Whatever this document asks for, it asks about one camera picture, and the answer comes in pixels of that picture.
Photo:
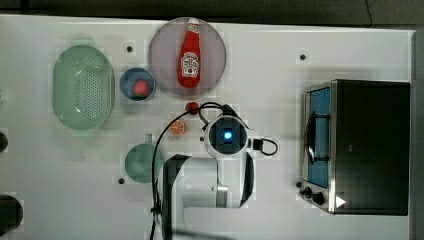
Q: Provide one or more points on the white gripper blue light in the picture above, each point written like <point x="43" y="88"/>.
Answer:
<point x="228" y="137"/>

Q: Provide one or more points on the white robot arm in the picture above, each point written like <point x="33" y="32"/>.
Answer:
<point x="225" y="179"/>

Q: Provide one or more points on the silver black toaster oven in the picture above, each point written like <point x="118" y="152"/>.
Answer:
<point x="356" y="147"/>

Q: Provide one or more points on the small loose strawberry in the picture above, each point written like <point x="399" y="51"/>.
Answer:
<point x="192" y="107"/>

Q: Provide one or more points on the orange slice toy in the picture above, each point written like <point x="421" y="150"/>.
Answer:
<point x="177" y="128"/>

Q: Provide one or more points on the red plush ketchup bottle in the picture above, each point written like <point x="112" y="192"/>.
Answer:
<point x="189" y="60"/>

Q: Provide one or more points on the strawberry in blue bowl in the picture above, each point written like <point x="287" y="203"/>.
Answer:
<point x="141" y="89"/>

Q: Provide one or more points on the grey round plate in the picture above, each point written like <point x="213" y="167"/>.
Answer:
<point x="164" y="50"/>

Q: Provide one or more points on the blue small bowl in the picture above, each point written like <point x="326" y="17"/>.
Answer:
<point x="130" y="77"/>

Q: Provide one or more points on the green perforated colander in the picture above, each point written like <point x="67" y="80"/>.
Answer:
<point x="83" y="87"/>

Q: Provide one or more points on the black round object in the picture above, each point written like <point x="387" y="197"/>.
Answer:
<point x="3" y="142"/>

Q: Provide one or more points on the dark grey round object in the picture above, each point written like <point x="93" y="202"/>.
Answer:
<point x="11" y="214"/>

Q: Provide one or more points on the green cup with handle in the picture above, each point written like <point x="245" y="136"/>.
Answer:
<point x="143" y="162"/>

